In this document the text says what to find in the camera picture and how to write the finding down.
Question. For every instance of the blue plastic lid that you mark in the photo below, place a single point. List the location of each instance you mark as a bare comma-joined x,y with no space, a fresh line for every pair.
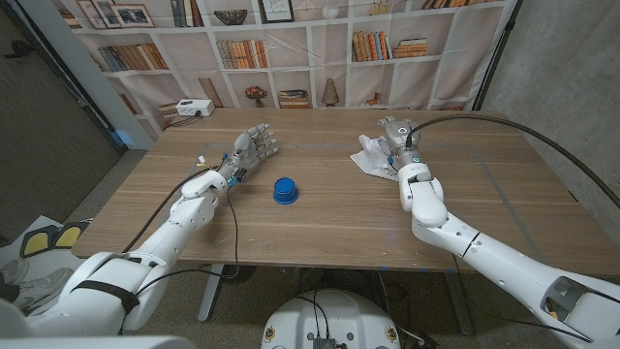
285,190

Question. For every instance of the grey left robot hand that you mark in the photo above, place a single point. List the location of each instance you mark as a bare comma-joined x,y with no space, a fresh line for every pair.
249,148

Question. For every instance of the grey table leg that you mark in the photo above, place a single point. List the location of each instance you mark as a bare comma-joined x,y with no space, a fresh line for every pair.
211,295
460,305

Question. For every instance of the grey sneaker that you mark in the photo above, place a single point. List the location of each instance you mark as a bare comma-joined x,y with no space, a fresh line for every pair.
12,271
41,286

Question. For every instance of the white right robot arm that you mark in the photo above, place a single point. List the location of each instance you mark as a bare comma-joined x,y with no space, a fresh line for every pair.
494,262

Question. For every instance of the yellow black floor pad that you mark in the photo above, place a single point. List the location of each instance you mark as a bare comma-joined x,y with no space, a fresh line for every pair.
69,236
36,243

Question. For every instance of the black backdrop stand pole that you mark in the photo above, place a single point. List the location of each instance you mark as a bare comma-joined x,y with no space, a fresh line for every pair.
496,55

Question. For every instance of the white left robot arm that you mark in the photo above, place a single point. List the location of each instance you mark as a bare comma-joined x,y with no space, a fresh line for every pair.
160,247

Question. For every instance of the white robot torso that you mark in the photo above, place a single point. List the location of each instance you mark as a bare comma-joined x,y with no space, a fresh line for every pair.
334,315

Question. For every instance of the white cloth napkin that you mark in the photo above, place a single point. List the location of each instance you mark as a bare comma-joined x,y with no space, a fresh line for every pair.
370,155

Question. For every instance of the printed bookshelf backdrop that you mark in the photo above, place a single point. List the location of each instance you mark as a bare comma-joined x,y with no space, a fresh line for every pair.
319,48

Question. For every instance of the white power strip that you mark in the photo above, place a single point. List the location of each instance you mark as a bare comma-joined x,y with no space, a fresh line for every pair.
194,107

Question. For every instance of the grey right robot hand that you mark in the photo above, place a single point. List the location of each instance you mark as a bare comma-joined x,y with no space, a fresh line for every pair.
402,140

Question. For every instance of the white floor sheet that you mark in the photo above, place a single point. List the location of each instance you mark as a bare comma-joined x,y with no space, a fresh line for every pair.
72,262

